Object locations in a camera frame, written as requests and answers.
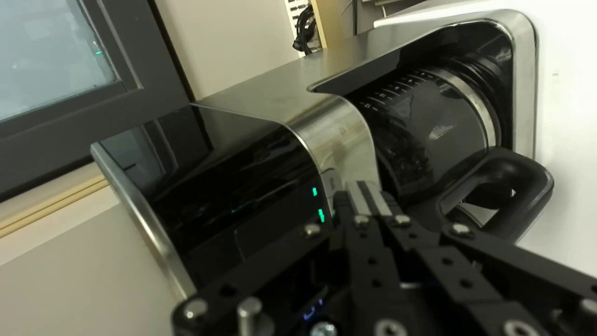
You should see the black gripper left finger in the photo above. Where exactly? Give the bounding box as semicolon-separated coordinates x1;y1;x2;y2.
171;184;391;336

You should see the black cable bundle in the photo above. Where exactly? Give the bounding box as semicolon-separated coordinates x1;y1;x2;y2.
290;4;320;59

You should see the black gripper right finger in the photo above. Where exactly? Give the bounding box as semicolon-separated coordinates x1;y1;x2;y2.
361;184;597;336

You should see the black steel coffee machine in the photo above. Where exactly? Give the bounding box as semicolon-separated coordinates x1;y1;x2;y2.
89;8;539;303

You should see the dark glass window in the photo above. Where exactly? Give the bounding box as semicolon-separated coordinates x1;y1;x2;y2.
0;0;193;204

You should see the glass coffee carafe black handle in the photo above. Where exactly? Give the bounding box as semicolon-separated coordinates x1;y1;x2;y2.
346;46;555;245

